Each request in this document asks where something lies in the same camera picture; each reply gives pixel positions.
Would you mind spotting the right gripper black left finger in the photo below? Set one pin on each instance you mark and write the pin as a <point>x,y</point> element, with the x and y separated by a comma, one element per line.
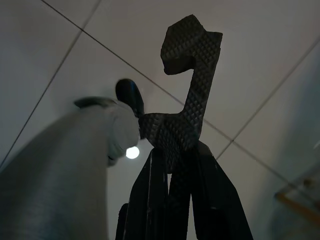
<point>147,200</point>

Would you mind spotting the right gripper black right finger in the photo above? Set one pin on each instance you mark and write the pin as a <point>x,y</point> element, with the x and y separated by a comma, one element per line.
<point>217,200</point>

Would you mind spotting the grey robot leg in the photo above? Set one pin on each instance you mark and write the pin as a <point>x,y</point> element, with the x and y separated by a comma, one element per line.
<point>57,175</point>

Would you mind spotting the black robot foot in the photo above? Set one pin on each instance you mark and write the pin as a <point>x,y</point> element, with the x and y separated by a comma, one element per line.
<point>130,96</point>

